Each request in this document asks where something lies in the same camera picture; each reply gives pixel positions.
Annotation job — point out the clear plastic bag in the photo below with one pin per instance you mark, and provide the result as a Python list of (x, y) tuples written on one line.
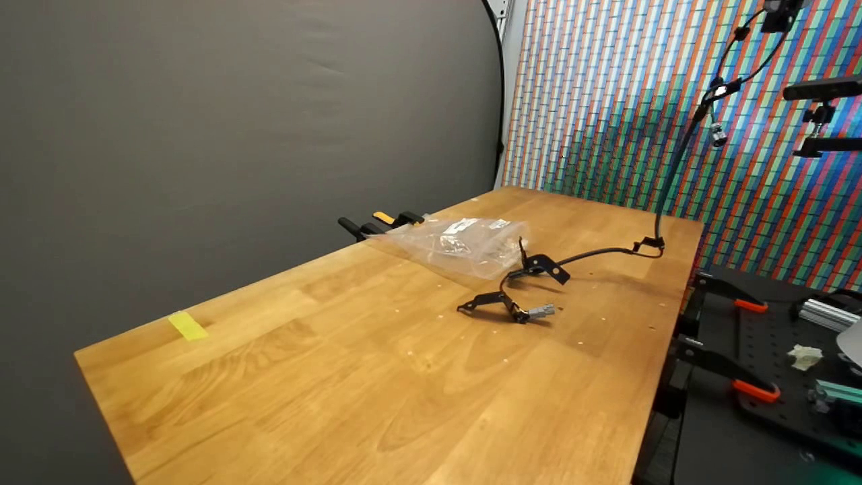
[(475, 258)]

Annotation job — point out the multicolour patterned screen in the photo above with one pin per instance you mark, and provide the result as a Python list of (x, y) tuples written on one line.
[(610, 108)]

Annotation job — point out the white rectangular block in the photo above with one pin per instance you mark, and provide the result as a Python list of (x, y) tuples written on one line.
[(825, 315)]

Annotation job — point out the black perforated mounting board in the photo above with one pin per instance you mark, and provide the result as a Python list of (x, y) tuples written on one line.
[(771, 346)]

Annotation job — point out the grey round disc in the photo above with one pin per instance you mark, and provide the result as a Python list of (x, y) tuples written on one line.
[(851, 346)]

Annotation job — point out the crumpled white paper wad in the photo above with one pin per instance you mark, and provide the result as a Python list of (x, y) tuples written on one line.
[(806, 358)]

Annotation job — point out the white paper insert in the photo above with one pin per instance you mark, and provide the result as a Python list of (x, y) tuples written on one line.
[(460, 231)]

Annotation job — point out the teal plastic part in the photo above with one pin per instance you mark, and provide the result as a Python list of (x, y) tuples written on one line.
[(839, 391)]

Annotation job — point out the grey fabric backdrop panel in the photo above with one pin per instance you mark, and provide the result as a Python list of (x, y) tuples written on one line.
[(225, 118)]

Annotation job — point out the yellow tape strip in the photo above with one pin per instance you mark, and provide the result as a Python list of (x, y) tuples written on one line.
[(187, 327)]

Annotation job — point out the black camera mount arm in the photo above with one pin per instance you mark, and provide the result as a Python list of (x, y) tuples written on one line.
[(823, 90)]

